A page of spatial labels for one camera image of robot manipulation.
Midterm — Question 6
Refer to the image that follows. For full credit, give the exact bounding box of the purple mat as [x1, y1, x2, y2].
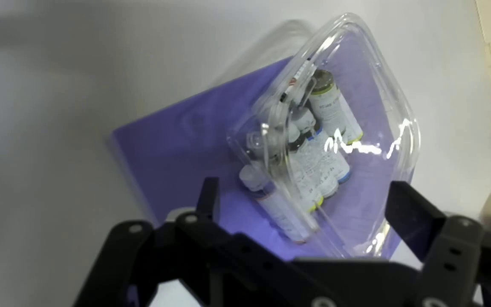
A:
[111, 57, 402, 263]

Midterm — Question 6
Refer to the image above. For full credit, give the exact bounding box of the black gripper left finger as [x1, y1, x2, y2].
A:
[73, 176, 290, 307]

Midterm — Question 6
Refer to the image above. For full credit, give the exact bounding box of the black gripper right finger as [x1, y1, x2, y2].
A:
[384, 180, 491, 307]

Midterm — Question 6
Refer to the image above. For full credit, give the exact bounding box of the clear plastic bowl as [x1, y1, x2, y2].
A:
[233, 62, 372, 250]

